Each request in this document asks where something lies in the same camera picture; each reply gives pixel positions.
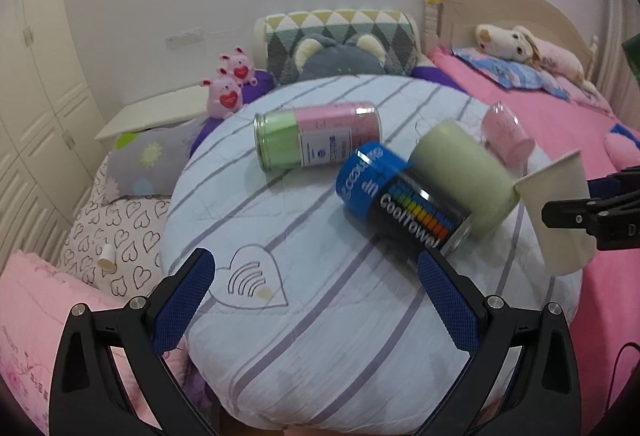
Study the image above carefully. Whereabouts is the white paper cup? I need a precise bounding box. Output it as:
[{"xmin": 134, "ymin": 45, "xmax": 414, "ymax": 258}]
[{"xmin": 515, "ymin": 150, "xmax": 596, "ymax": 277}]

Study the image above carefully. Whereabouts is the pink plastic cup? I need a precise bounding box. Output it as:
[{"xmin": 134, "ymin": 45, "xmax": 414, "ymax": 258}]
[{"xmin": 480, "ymin": 102, "xmax": 536, "ymax": 168}]

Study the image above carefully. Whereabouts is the pale green cup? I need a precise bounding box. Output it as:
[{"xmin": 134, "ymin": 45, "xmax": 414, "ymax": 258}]
[{"xmin": 409, "ymin": 119, "xmax": 520, "ymax": 239}]

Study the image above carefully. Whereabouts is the pink plush at right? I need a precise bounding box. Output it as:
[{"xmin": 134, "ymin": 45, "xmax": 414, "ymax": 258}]
[{"xmin": 603, "ymin": 124, "xmax": 640, "ymax": 170}]

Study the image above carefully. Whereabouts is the pink bed sheet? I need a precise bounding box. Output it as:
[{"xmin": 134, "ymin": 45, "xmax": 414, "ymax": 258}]
[{"xmin": 429, "ymin": 46, "xmax": 640, "ymax": 412}]

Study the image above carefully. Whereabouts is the pink printed pillow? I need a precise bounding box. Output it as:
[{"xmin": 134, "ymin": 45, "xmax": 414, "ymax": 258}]
[{"xmin": 514, "ymin": 26, "xmax": 614, "ymax": 114}]

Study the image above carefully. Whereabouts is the pink blanket at left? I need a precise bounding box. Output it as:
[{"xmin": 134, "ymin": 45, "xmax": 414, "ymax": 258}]
[{"xmin": 1, "ymin": 251, "xmax": 162, "ymax": 434}]

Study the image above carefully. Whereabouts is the blue cartoon pillow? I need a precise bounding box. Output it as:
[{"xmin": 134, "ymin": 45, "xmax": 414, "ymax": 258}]
[{"xmin": 452, "ymin": 48, "xmax": 570, "ymax": 101}]

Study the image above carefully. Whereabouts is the heart patterned white pillow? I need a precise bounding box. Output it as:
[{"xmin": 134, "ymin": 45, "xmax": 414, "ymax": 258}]
[{"xmin": 58, "ymin": 162, "xmax": 170, "ymax": 299}]

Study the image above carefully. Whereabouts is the white dog plush toy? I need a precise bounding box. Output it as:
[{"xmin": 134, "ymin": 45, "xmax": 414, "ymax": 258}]
[{"xmin": 475, "ymin": 24, "xmax": 540, "ymax": 66}]

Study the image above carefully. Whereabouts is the blue black CoolTowel can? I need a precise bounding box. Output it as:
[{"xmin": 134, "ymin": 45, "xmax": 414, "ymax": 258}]
[{"xmin": 335, "ymin": 141, "xmax": 471, "ymax": 255}]

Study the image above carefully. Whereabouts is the cream wooden headboard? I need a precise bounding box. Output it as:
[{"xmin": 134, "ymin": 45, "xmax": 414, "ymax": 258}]
[{"xmin": 420, "ymin": 0, "xmax": 599, "ymax": 79}]

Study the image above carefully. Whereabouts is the grey flower pillow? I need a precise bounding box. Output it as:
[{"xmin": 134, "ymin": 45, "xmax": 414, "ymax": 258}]
[{"xmin": 102, "ymin": 118, "xmax": 206, "ymax": 205}]

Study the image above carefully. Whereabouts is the cream wardrobe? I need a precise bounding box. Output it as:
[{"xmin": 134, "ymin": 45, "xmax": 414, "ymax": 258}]
[{"xmin": 1, "ymin": 0, "xmax": 105, "ymax": 263}]

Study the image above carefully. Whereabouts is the green pink towel can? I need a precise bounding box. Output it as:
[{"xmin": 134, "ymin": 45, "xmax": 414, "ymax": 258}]
[{"xmin": 253, "ymin": 101, "xmax": 382, "ymax": 171}]

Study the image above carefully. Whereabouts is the grey bear plush cushion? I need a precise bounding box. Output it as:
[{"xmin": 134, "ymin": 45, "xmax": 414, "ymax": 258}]
[{"xmin": 293, "ymin": 34, "xmax": 386, "ymax": 80}]

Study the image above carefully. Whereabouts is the white bedside table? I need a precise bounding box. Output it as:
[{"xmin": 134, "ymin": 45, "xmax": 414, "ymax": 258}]
[{"xmin": 94, "ymin": 86, "xmax": 208, "ymax": 150}]

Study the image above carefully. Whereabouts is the triangle patterned pillow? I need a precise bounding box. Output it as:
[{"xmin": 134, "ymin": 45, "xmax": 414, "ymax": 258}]
[{"xmin": 253, "ymin": 9, "xmax": 423, "ymax": 86}]

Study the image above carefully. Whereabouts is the front pink plush pig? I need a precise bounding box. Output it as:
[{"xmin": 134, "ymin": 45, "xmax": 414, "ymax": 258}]
[{"xmin": 200, "ymin": 75, "xmax": 244, "ymax": 119}]

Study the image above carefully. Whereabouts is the pink plush pig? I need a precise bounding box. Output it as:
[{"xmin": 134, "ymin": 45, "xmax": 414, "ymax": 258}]
[
  {"xmin": 200, "ymin": 75, "xmax": 244, "ymax": 119},
  {"xmin": 218, "ymin": 47, "xmax": 258, "ymax": 87}
]

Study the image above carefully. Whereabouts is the rear pink plush pig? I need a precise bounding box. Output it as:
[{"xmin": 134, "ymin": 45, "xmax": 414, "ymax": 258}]
[{"xmin": 218, "ymin": 47, "xmax": 258, "ymax": 87}]

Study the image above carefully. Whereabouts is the wall outlet plate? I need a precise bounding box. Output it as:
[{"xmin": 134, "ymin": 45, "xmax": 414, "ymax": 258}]
[{"xmin": 165, "ymin": 28, "xmax": 204, "ymax": 51}]

